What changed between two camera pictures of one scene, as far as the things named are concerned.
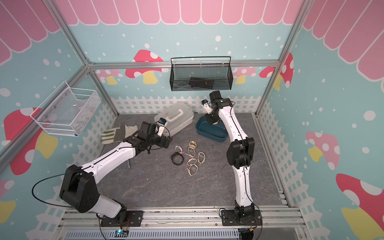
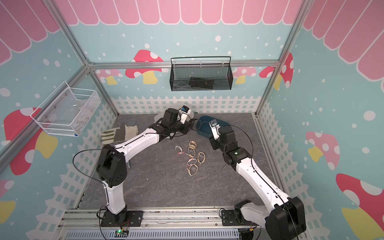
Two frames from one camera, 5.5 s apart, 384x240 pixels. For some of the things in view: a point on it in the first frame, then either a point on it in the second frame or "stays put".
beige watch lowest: x=189 y=169 stays put
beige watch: x=200 y=162 stays put
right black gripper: x=210 y=121 to x=213 y=143
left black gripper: x=162 y=144 to x=186 y=127
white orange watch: x=193 y=159 stays put
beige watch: x=192 y=144 stays put
